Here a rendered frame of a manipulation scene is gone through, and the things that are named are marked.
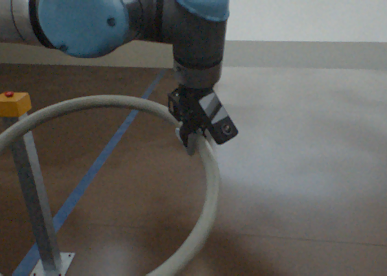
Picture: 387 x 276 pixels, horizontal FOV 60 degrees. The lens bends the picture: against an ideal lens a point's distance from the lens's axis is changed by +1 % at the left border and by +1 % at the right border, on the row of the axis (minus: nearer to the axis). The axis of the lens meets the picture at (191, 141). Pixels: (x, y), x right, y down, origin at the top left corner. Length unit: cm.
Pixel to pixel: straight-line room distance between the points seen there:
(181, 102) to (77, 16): 32
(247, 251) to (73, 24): 199
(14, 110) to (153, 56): 508
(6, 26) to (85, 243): 201
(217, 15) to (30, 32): 26
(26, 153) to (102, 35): 143
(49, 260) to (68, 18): 190
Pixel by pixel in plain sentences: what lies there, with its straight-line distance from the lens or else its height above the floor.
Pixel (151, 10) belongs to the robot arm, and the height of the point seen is 153.
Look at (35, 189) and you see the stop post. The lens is 191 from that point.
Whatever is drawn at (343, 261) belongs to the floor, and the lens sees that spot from 237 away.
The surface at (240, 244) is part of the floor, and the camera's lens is 230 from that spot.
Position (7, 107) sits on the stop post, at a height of 105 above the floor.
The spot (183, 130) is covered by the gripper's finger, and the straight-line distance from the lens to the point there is 67.
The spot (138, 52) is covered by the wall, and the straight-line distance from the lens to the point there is 665.
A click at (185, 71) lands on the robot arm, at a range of 58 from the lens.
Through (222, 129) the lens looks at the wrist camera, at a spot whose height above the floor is 132.
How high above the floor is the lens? 158
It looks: 27 degrees down
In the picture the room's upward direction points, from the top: straight up
